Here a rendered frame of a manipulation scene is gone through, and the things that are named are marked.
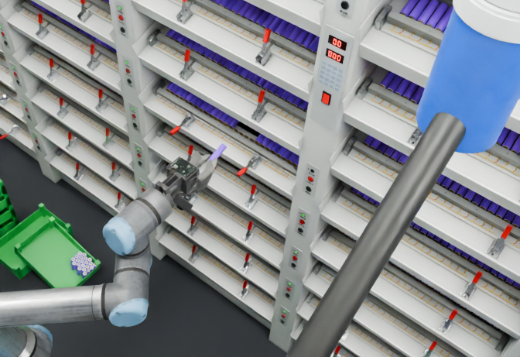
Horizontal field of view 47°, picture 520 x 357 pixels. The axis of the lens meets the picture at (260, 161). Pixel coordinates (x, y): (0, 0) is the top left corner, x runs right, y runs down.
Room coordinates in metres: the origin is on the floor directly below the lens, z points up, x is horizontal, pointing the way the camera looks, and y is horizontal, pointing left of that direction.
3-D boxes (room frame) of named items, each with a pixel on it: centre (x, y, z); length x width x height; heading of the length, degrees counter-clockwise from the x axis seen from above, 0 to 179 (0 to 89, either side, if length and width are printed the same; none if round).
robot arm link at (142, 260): (0.84, 0.31, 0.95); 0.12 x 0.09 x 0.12; 9
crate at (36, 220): (1.44, 0.98, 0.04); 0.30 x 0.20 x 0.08; 147
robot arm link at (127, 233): (0.85, 0.31, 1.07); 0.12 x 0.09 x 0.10; 147
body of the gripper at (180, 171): (0.99, 0.22, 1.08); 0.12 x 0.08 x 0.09; 147
